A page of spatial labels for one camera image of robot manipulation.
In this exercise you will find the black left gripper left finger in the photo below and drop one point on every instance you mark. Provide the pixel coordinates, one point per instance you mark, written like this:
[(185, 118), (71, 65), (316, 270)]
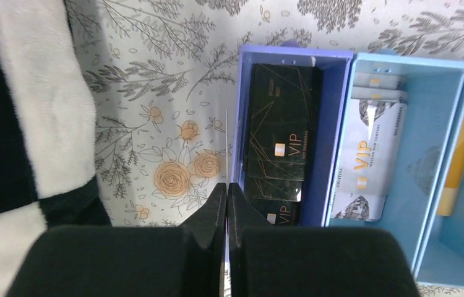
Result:
[(129, 261)]

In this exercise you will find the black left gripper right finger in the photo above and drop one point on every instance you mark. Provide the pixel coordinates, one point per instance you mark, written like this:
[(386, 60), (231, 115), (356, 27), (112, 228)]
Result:
[(267, 260)]

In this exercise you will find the pale grey credit card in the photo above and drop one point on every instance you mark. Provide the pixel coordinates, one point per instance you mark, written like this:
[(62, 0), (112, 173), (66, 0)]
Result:
[(373, 122)]

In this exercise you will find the blue three-compartment organizer box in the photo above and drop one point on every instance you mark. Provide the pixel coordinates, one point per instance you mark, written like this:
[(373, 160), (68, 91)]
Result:
[(433, 244)]

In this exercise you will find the black item in box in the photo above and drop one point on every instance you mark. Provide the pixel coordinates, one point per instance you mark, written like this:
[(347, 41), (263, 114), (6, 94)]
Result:
[(280, 129)]

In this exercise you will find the floral patterned table mat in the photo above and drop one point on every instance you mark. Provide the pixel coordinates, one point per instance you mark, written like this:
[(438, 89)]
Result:
[(164, 75)]

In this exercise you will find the black and white checkered pillow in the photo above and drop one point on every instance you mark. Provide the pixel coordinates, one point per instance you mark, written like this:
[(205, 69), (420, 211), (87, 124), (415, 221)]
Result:
[(47, 126)]

